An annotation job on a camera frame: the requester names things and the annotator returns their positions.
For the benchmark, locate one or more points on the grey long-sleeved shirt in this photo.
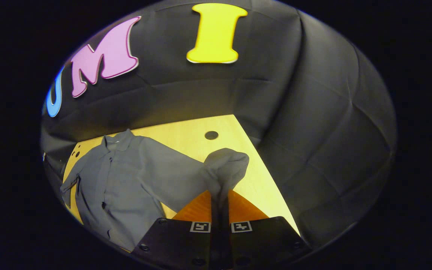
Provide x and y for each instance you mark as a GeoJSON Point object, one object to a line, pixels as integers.
{"type": "Point", "coordinates": [126, 176]}

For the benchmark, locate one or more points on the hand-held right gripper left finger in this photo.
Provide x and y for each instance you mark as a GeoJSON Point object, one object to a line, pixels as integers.
{"type": "Point", "coordinates": [178, 243]}

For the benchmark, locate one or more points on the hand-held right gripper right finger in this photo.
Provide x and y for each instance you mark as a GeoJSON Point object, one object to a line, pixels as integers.
{"type": "Point", "coordinates": [264, 243]}

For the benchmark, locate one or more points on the black backdrop cloth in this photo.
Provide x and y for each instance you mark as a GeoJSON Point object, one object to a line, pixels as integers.
{"type": "Point", "coordinates": [313, 131]}

